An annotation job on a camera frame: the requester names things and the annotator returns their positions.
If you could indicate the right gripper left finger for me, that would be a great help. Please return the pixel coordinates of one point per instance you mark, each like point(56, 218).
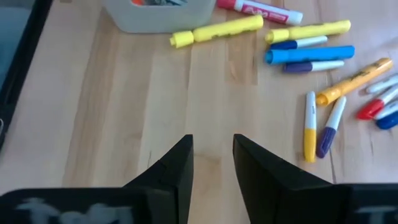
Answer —
point(174, 186)

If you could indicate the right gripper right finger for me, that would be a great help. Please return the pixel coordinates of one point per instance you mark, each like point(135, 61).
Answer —
point(264, 186)

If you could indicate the yellow capped small marker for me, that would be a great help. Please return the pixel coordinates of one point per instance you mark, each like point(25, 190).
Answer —
point(310, 130)

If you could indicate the purple capped small marker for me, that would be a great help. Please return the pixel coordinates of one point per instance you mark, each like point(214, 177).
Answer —
point(311, 66)
point(329, 129)

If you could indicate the golden yellow highlighter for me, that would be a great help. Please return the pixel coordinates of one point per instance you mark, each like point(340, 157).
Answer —
point(354, 81)

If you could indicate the blue highlighter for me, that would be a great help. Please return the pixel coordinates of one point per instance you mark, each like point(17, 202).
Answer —
point(311, 54)

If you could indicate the blue capped small marker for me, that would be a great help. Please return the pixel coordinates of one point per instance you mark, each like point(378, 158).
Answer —
point(295, 43)
point(388, 120)

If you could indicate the green capped small marker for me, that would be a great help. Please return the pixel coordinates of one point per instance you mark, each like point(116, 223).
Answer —
point(384, 84)

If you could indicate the red Expo marker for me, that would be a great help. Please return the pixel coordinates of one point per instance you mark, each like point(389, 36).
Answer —
point(261, 12)

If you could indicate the orange Expo marker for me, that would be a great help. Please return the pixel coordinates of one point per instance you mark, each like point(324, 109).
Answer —
point(136, 2)

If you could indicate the red capped small marker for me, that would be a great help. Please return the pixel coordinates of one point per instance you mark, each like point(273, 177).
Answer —
point(371, 108)

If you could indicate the white plastic bin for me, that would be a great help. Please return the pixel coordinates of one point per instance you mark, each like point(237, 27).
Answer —
point(161, 18)

